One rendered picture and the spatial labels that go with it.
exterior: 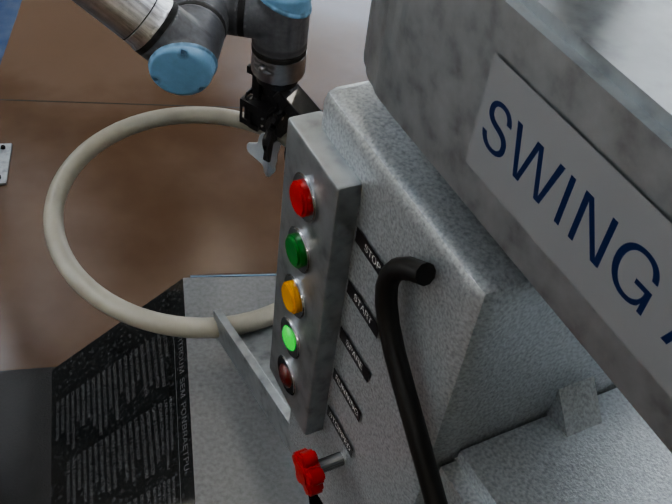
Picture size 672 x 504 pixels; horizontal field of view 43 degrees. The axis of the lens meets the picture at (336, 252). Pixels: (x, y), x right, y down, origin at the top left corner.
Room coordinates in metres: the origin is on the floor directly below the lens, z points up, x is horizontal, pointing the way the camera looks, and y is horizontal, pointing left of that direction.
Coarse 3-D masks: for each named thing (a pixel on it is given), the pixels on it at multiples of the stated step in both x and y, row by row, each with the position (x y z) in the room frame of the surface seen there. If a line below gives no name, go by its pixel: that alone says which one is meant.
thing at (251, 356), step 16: (224, 320) 0.76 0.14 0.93; (224, 336) 0.74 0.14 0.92; (240, 336) 0.77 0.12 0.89; (256, 336) 0.77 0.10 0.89; (240, 352) 0.69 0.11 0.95; (256, 352) 0.73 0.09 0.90; (240, 368) 0.69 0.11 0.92; (256, 368) 0.66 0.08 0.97; (256, 384) 0.64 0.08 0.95; (272, 384) 0.63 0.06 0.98; (272, 400) 0.60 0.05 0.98; (272, 416) 0.60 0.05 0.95; (288, 416) 0.57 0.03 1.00; (288, 432) 0.56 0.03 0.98; (288, 448) 0.56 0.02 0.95
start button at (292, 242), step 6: (288, 234) 0.44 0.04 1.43; (294, 234) 0.44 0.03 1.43; (288, 240) 0.44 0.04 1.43; (294, 240) 0.43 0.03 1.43; (288, 246) 0.43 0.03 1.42; (294, 246) 0.43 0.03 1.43; (300, 246) 0.43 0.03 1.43; (288, 252) 0.43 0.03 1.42; (294, 252) 0.43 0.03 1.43; (300, 252) 0.42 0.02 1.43; (288, 258) 0.43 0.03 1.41; (294, 258) 0.43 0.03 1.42; (300, 258) 0.42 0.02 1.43; (294, 264) 0.42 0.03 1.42; (300, 264) 0.42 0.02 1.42
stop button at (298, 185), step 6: (294, 180) 0.44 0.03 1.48; (300, 180) 0.44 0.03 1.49; (294, 186) 0.43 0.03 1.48; (300, 186) 0.43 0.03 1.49; (294, 192) 0.43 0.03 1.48; (300, 192) 0.43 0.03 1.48; (306, 192) 0.43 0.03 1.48; (294, 198) 0.43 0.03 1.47; (300, 198) 0.42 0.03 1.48; (306, 198) 0.42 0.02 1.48; (294, 204) 0.43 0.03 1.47; (300, 204) 0.42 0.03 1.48; (306, 204) 0.42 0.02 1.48; (294, 210) 0.43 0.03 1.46; (300, 210) 0.42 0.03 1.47; (306, 210) 0.42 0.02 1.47; (300, 216) 0.43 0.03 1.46; (306, 216) 0.42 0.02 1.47
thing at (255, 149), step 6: (252, 144) 1.19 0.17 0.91; (258, 144) 1.18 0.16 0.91; (276, 144) 1.17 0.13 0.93; (252, 150) 1.19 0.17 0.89; (258, 150) 1.18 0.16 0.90; (276, 150) 1.17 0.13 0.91; (258, 156) 1.18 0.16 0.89; (276, 156) 1.18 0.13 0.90; (264, 162) 1.16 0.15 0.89; (270, 162) 1.16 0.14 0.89; (276, 162) 1.18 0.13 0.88; (264, 168) 1.17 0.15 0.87; (270, 168) 1.16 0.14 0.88; (270, 174) 1.17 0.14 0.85
